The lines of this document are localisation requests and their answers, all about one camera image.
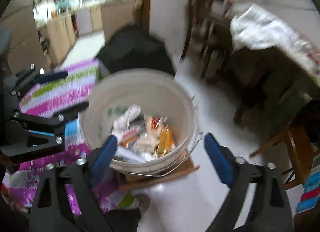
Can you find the bread snack bag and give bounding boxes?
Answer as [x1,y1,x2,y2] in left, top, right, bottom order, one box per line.
[131,133,159,154]

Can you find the gold cardboard box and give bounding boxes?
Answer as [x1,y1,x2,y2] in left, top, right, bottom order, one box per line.
[156,126,176,157]

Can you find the kitchen base cabinets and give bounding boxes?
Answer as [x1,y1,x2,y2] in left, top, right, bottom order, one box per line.
[36,0,135,68]

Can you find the floral purple tablecloth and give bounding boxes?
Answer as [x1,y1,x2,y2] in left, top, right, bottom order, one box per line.
[1,58,141,216]

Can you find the wooden stool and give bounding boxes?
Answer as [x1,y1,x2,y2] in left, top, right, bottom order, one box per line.
[249,124,316,190]

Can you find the black cloth covered object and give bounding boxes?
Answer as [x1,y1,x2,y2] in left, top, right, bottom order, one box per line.
[96,25,176,77]

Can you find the white plastic bucket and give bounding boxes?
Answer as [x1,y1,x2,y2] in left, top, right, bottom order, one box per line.
[79,69,200,177]

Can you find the dark wooden table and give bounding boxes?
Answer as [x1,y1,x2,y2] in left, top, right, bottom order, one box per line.
[207,15,320,128]

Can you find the white crumpled cloth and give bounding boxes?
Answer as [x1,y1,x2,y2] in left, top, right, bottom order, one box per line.
[227,3,319,82]

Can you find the dark wooden chair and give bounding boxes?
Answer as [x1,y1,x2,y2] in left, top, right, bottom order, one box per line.
[180,0,232,78]

